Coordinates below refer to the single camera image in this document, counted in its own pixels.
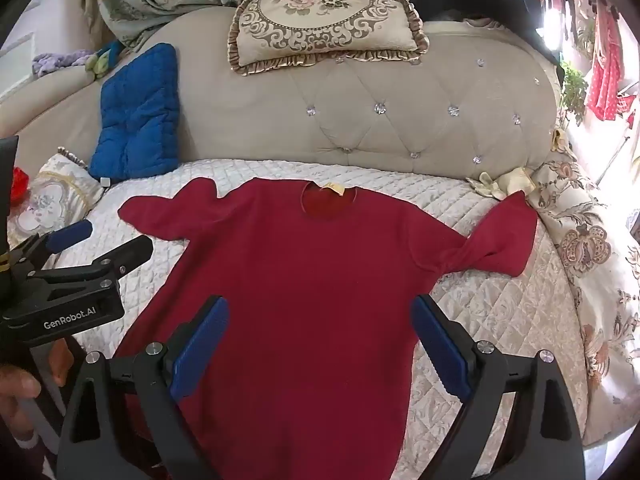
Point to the small red object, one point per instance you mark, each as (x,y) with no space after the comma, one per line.
(21,185)

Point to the cream crumpled cloth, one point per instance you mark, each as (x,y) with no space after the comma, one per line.
(500,182)

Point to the green cloth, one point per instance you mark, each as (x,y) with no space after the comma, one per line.
(102,60)

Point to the small yellow cloth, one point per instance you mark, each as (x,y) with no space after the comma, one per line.
(560,141)

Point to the white quilted bedspread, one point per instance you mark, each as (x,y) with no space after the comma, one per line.
(450,225)

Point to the beige tufted headboard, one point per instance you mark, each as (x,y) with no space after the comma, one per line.
(400,90)

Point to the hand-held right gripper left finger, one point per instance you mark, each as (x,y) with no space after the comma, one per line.
(200,347)

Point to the small white embroidered pillow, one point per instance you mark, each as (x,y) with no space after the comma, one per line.
(55,195)

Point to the red hanging garment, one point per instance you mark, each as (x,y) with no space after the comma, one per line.
(605,75)

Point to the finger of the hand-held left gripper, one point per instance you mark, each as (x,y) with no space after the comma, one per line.
(70,234)
(130,252)

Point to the floral embroidered ruffled pillow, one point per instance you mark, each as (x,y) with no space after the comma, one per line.
(320,15)

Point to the purple cloth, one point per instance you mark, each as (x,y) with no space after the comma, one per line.
(57,62)

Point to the red sweater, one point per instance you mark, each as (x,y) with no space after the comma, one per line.
(310,270)

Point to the person's left hand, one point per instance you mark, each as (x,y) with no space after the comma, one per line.
(17,390)

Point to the blue quilted cushion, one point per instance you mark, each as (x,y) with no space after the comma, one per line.
(137,115)

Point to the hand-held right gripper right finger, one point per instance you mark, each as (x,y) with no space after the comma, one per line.
(442,347)

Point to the floral patterned duvet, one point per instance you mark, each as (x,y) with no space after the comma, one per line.
(600,280)

